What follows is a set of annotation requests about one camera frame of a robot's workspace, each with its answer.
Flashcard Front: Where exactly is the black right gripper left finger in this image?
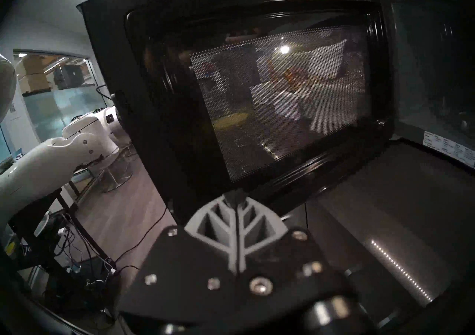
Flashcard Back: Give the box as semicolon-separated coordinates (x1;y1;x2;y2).
118;191;239;322

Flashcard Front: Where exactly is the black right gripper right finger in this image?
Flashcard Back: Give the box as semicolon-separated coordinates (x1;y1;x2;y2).
237;191;358;314

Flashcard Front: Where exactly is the black glass microwave door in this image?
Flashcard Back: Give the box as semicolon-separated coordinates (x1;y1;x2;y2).
76;0;396;223

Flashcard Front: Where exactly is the black floor cable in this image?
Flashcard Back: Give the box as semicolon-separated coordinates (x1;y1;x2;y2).
111;206;167;270

